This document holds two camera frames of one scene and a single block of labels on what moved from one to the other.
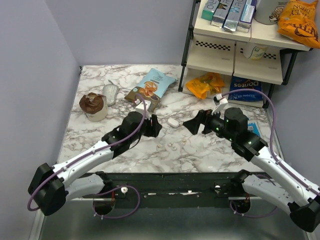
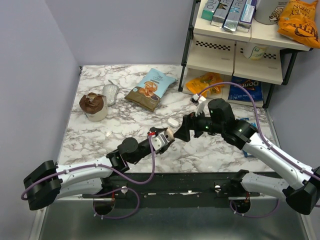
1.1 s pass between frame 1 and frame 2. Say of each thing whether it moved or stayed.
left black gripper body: moved
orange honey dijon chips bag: stayed
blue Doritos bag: stayed
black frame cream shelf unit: stayed
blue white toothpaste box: stayed
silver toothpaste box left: stayed
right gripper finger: moved
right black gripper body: stayed
